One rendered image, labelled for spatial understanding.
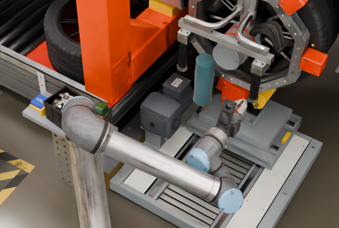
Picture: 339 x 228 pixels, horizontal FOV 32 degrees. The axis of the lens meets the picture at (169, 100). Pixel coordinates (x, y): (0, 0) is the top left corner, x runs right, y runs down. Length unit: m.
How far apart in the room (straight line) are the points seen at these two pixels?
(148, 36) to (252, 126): 0.73
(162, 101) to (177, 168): 0.96
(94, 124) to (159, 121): 1.00
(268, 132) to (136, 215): 0.78
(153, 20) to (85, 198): 1.13
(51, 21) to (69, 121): 1.38
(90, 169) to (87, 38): 0.69
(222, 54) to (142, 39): 0.46
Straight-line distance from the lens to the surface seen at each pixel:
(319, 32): 2.53
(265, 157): 3.05
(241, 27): 2.40
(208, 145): 2.16
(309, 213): 3.10
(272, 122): 3.13
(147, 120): 2.93
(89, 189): 2.13
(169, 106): 2.89
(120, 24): 2.52
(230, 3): 2.67
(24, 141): 3.35
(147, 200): 2.94
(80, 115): 1.94
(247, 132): 3.06
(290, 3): 2.39
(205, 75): 2.66
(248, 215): 2.93
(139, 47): 2.78
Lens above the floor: 2.49
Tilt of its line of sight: 45 degrees down
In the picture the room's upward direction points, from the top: 2 degrees clockwise
